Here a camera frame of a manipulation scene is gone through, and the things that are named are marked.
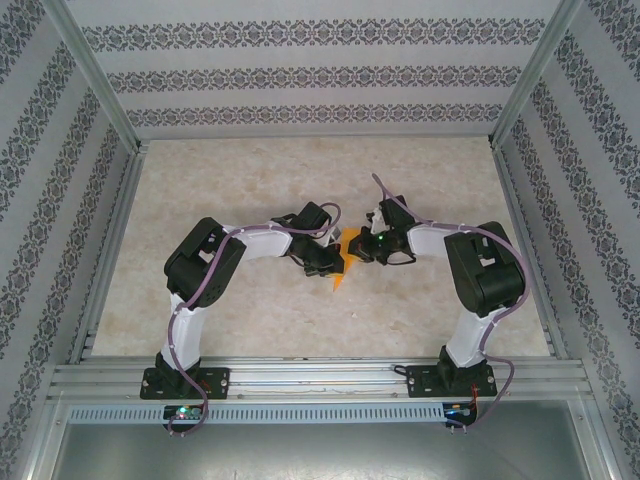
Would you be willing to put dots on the grey sheet metal panel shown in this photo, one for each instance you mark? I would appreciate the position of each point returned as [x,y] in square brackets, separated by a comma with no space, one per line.
[320,455]

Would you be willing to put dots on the small LED circuit board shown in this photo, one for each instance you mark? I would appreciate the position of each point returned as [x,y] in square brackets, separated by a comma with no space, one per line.
[457,412]
[182,412]

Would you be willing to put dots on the aluminium mounting rail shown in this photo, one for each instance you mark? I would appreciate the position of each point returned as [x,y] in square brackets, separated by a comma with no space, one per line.
[310,375]

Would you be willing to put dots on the orange square paper sheet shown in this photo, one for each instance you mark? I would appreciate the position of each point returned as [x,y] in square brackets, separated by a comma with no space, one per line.
[348,234]

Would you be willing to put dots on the aluminium frame side rail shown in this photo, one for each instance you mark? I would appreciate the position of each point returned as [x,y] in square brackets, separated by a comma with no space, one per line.
[513,200]
[120,220]

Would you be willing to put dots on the aluminium frame post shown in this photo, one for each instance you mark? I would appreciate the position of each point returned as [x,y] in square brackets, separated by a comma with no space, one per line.
[40,450]
[531,75]
[104,85]
[597,445]

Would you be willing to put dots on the aluminium frame crossbar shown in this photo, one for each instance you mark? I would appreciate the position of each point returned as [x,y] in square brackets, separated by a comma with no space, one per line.
[315,138]

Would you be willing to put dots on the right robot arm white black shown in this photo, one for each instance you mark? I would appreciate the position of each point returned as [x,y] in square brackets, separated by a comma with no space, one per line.
[490,280]

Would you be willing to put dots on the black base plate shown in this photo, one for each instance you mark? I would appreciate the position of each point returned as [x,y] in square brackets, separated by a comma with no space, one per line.
[420,382]
[220,385]

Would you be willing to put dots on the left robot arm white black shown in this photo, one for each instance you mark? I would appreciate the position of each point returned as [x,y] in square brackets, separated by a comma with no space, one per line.
[260,245]

